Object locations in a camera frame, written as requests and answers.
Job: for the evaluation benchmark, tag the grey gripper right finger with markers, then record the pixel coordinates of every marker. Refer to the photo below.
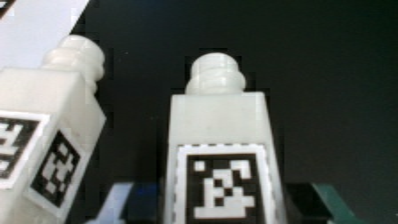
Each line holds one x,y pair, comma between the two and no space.
314,205

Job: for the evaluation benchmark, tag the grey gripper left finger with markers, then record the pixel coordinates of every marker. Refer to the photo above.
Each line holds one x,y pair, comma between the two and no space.
130,206

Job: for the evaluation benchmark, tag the white table leg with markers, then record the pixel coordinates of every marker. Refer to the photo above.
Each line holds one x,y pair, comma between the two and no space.
222,189
51,121

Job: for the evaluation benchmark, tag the white sheet with tags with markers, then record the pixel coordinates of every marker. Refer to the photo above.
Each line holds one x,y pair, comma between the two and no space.
36,24

